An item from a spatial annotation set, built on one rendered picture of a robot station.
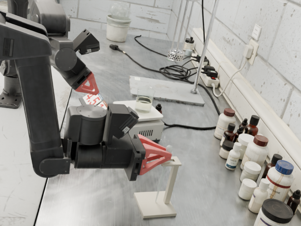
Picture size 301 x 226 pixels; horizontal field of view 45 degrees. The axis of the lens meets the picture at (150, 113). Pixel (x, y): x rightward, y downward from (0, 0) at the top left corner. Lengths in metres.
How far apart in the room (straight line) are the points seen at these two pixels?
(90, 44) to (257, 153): 0.54
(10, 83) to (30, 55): 0.67
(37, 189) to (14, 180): 0.06
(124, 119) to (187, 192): 0.33
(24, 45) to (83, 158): 0.25
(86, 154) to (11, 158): 0.31
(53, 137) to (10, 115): 0.51
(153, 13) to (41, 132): 2.90
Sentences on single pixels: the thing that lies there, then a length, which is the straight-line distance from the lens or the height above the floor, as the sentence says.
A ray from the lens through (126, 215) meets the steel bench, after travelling 0.84.
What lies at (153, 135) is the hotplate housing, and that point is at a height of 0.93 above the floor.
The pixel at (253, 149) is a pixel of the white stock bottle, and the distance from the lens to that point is 1.07.
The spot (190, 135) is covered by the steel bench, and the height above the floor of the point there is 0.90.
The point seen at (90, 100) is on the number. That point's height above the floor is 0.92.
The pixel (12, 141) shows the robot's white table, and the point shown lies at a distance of 1.05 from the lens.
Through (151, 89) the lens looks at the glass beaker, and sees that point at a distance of 1.09.
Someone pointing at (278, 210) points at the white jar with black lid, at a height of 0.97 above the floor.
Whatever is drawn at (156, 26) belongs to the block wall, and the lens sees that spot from 3.53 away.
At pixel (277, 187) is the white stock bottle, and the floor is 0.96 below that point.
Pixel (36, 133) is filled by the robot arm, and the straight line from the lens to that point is 0.68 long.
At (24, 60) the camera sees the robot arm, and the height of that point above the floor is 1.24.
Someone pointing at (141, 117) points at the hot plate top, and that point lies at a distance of 1.06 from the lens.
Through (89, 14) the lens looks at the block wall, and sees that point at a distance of 3.49.
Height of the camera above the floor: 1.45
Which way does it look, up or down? 25 degrees down
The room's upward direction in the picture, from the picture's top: 12 degrees clockwise
